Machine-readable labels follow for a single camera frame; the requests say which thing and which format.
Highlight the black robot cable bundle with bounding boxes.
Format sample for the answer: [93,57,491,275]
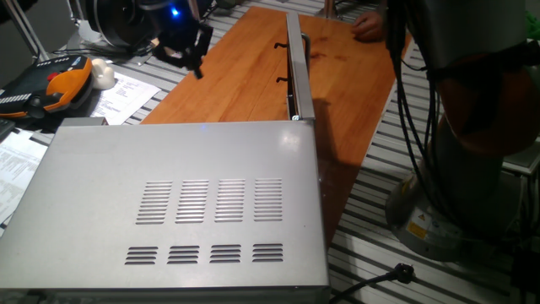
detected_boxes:
[386,0,448,225]

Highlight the silver microwave oven body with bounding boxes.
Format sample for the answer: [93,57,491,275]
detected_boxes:
[0,119,332,304]

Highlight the black power cable with plug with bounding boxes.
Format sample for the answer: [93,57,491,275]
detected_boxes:
[328,261,417,304]

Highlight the left hand olive sleeve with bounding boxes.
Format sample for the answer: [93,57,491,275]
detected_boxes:
[351,10,387,43]

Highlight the microwave door with handle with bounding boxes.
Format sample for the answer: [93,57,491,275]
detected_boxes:
[273,11,316,122]

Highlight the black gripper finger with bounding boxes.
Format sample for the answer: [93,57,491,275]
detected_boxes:
[152,36,196,71]
[192,21,215,80]

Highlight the green cloth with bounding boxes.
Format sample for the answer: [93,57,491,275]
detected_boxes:
[525,11,540,41]

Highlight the orange black teach pendant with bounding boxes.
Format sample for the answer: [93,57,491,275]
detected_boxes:
[0,54,95,119]

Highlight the wooden board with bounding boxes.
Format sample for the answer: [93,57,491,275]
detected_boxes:
[141,5,413,250]

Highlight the white duck figure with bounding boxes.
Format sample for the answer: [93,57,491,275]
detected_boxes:
[90,57,116,90]

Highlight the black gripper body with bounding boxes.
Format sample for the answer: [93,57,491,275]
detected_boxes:
[145,0,203,54]

